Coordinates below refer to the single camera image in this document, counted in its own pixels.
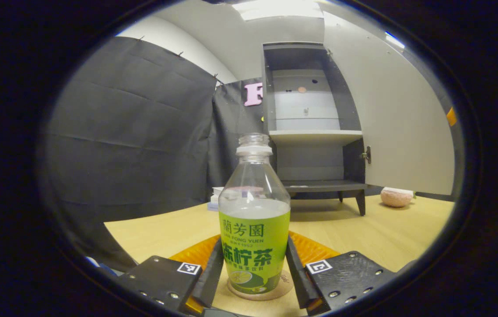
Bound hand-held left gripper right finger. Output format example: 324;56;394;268
285;231;398;316

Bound ceiling light panel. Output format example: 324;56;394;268
231;0;324;21
384;31;406;50

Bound pink round object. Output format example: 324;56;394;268
380;187;415;208

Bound small stacked boxes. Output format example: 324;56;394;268
207;187;225;212

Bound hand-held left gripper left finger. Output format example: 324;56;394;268
116;233;225;315

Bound black backdrop cloth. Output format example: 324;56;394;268
40;36;264;270

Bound round brown coaster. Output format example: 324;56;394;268
227;269;295;302

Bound green label plastic bottle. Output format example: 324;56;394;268
219;133;292;297

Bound light grey cabinet door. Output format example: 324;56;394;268
323;11;457;196

